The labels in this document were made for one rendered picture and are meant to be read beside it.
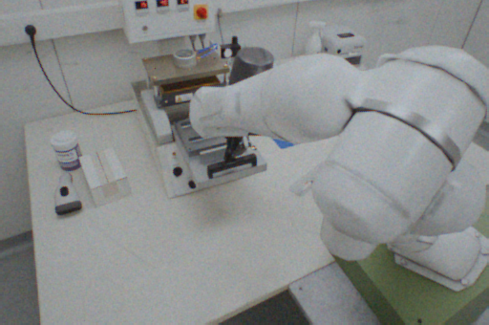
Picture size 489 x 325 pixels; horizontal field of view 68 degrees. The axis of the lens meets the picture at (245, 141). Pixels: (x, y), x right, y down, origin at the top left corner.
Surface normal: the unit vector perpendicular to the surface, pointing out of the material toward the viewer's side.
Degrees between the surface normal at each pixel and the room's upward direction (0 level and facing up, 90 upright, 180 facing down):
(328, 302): 0
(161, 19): 90
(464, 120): 63
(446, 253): 51
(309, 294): 0
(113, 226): 0
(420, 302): 45
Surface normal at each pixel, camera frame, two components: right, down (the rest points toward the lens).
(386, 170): -0.22, -0.13
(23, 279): 0.03, -0.79
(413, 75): -0.44, -0.58
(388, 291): -0.62, -0.39
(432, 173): 0.36, 0.22
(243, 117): -0.69, 0.36
